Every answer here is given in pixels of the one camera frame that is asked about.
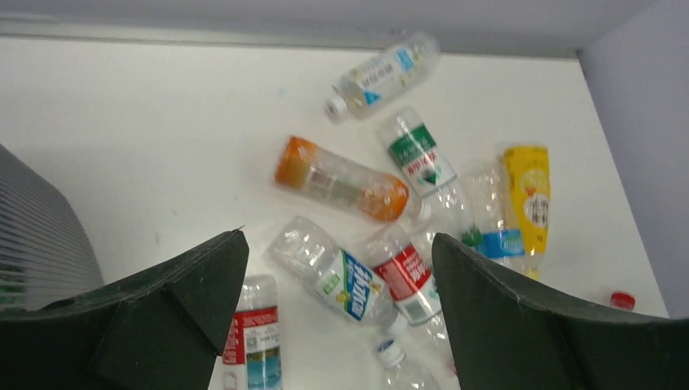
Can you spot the clear bottle red white label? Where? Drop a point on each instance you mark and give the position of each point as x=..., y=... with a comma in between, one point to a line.
x=391, y=254

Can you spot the orange tinted bottle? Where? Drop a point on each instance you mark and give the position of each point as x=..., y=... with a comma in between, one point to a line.
x=314, y=172

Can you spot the clear bottle red teal label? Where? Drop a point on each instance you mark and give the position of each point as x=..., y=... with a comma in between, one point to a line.
x=251, y=358

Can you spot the grey mesh waste bin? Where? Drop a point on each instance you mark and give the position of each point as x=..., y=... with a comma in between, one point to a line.
x=46, y=255

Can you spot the clear bottle white blue label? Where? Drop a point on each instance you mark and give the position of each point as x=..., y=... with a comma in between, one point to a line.
x=384, y=77

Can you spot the clear unlabelled bottle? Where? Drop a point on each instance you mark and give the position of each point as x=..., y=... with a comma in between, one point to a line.
x=401, y=371

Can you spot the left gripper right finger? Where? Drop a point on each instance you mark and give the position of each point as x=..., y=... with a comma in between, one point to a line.
x=508, y=331

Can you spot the clear bottle green white label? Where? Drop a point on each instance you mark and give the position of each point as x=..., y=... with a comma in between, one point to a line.
x=442, y=202

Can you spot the clear bottle blue green label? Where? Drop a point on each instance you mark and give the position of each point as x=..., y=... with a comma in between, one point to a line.
x=332, y=274

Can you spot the yellow juice bottle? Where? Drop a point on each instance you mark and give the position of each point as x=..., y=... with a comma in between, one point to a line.
x=528, y=171

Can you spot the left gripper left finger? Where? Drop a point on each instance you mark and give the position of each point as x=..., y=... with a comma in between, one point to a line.
x=161, y=328

